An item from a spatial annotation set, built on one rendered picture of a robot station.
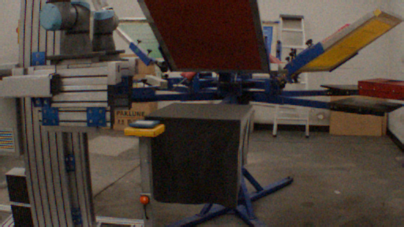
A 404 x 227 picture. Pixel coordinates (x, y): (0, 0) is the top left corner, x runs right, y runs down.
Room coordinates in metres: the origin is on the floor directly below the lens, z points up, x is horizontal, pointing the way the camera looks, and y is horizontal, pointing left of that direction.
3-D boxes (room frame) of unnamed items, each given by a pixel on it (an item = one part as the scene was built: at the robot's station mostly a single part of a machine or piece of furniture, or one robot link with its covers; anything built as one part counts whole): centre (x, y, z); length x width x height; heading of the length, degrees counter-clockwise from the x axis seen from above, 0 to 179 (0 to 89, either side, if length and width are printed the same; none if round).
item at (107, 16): (2.30, 0.53, 1.42); 0.13 x 0.12 x 0.14; 0
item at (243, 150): (2.16, -0.21, 0.74); 0.46 x 0.04 x 0.42; 167
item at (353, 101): (2.83, -0.74, 0.91); 1.34 x 0.40 x 0.08; 47
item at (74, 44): (1.80, 0.54, 1.31); 0.15 x 0.15 x 0.10
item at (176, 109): (2.21, 0.00, 0.95); 0.48 x 0.44 x 0.01; 167
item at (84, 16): (1.79, 0.54, 1.42); 0.13 x 0.12 x 0.14; 153
